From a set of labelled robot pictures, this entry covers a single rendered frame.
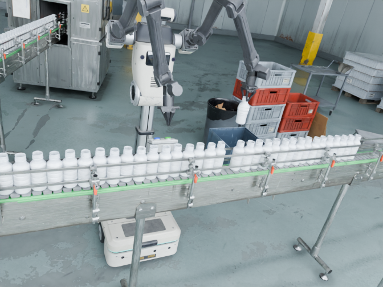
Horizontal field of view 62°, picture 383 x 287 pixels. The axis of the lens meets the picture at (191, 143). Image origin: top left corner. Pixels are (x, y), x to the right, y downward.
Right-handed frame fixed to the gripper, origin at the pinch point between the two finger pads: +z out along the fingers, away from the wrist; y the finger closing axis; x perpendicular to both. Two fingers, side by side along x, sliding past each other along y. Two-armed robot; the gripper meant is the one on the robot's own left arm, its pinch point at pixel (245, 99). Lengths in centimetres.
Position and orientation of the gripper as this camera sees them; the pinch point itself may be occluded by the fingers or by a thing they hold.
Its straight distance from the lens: 195.4
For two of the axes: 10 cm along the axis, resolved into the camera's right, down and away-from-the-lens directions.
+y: -3.6, -4.5, 8.2
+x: -9.1, 0.0, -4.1
